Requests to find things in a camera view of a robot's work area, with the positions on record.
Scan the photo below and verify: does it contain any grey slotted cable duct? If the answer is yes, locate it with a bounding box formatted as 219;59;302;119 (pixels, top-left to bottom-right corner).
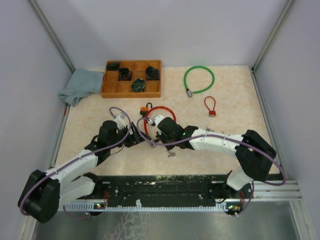
63;199;253;213

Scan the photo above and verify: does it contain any grey blue cloth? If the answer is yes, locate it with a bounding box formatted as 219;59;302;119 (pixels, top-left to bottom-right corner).
57;68;104;107

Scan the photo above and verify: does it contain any black rolled item far left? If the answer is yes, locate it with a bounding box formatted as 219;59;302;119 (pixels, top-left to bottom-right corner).
106;61;120;71

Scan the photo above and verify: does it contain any red cable lock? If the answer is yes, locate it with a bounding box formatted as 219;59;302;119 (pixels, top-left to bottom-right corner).
141;102;177;137

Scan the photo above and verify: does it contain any black rolled item right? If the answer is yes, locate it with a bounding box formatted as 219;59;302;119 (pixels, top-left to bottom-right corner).
145;66;160;81

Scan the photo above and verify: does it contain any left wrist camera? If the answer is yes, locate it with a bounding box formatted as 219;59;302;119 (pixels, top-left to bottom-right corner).
113;113;128;131

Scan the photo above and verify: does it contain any aluminium frame post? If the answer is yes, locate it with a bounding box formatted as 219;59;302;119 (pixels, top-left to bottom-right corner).
251;0;296;74
27;0;76;73

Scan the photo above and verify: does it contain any red cable padlock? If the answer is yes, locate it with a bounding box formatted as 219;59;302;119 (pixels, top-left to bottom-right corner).
203;96;217;118

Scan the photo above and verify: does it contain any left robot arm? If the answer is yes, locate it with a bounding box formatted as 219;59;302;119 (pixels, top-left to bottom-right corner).
17;119;148;224

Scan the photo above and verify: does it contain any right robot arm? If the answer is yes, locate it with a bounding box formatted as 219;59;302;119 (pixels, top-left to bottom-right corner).
154;115;277;198

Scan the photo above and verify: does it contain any aluminium frame post right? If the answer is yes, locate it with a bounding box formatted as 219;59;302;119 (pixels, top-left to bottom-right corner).
251;0;296;74

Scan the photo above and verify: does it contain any green cable lock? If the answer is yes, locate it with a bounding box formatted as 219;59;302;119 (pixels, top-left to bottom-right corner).
183;65;216;98

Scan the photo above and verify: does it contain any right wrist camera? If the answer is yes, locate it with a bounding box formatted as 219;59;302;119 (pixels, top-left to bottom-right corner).
147;114;165;127

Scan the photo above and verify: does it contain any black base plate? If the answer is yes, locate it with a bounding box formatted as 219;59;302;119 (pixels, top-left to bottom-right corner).
84;174;252;208

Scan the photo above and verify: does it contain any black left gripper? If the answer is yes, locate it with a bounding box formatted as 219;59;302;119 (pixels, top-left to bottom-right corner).
108;121;150;149

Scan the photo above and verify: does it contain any aluminium frame post left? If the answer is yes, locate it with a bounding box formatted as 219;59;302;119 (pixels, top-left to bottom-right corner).
27;0;76;73

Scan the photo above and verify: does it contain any black yellow rolled item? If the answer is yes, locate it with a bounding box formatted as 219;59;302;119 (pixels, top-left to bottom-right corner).
130;78;146;93

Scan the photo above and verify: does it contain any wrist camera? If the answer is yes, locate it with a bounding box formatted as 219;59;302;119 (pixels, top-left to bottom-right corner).
147;114;165;127
113;113;128;131

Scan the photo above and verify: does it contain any orange black padlock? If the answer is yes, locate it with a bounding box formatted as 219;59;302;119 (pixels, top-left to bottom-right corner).
139;102;153;117

